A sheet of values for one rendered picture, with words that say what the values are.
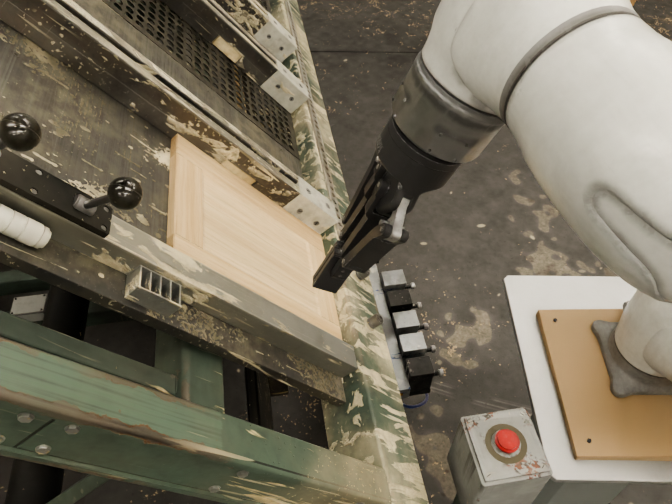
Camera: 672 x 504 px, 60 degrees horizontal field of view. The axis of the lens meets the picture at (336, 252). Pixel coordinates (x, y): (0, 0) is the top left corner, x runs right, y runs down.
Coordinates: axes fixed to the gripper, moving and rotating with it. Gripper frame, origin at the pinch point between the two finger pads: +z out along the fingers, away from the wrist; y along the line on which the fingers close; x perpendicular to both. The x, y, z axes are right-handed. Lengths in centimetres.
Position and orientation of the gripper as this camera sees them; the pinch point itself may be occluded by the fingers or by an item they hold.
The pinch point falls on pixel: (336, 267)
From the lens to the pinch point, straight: 64.4
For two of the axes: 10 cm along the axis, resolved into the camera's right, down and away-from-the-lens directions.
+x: 9.1, 2.8, 3.0
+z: -4.1, 6.0, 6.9
